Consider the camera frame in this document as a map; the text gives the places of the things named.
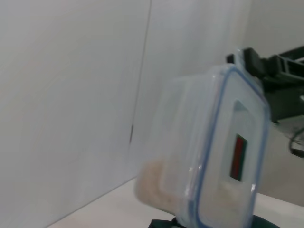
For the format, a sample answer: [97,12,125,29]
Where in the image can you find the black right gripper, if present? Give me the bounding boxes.
[225,46,304,124]

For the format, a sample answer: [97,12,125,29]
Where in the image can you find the clear plastic food container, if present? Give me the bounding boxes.
[133,48,271,228]

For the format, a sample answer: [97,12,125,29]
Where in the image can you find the dark teal fabric bag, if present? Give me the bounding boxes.
[151,214,281,228]

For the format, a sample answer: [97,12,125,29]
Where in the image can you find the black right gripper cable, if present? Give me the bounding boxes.
[288,127,304,159]

